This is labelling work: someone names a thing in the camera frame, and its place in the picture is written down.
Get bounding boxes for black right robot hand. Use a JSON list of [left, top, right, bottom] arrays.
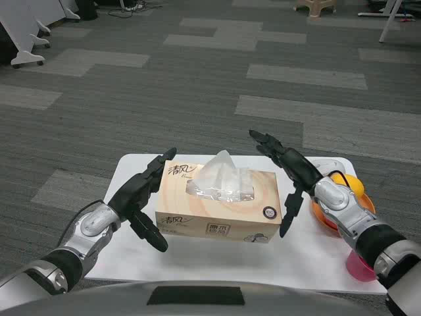
[[248, 129, 325, 238]]

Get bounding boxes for pink plastic cup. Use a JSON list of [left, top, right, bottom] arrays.
[[345, 250, 378, 282]]

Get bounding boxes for white computer mouse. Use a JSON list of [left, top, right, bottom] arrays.
[[310, 159, 347, 177]]

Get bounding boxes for white desk leg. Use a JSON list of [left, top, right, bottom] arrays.
[[378, 0, 404, 43]]

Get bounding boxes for beige printed tissue box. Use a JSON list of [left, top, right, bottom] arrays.
[[154, 149, 283, 244]]

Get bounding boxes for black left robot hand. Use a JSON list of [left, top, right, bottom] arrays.
[[107, 147, 178, 253]]

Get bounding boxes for floor cables with power strip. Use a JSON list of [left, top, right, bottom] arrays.
[[108, 0, 155, 18]]

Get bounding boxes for white partition on casters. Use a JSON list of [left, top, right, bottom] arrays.
[[0, 0, 51, 49], [19, 0, 52, 37], [0, 13, 45, 69], [42, 0, 81, 23]]

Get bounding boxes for beige plastic stool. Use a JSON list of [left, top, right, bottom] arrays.
[[293, 0, 337, 17]]

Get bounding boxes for silver robot chest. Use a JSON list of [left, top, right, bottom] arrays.
[[0, 279, 392, 316]]

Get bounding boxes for black waste bin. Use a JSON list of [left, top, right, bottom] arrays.
[[78, 0, 99, 20]]

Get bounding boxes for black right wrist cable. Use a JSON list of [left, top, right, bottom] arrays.
[[328, 170, 351, 189]]

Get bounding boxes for yellow lemon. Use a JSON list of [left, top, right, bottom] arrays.
[[330, 173, 366, 198]]

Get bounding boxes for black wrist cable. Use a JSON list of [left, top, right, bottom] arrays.
[[61, 199, 103, 246], [328, 170, 351, 189]]

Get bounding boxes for orange plate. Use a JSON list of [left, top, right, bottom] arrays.
[[310, 192, 376, 230]]

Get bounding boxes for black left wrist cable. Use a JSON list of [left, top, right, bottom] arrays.
[[61, 199, 103, 246]]

